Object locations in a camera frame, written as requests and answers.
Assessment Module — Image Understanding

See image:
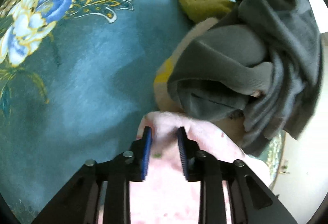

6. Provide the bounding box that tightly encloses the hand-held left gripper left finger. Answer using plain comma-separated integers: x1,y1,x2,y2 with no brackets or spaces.
32,127,154,224

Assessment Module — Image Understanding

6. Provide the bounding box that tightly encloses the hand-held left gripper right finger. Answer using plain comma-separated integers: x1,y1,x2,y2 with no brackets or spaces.
177,127,299,224

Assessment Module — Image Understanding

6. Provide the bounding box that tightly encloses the beige fuzzy sweater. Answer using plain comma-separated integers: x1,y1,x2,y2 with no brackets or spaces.
153,17,257,147

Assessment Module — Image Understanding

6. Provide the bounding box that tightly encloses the grey knit garment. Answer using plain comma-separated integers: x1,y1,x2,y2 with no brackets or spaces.
168,0,324,157

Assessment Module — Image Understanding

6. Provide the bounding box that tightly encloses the teal floral blanket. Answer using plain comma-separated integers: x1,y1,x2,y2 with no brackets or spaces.
0,0,286,224

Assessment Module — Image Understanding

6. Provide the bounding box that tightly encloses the pink fleece printed garment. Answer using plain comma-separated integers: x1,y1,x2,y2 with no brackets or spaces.
97,111,272,224

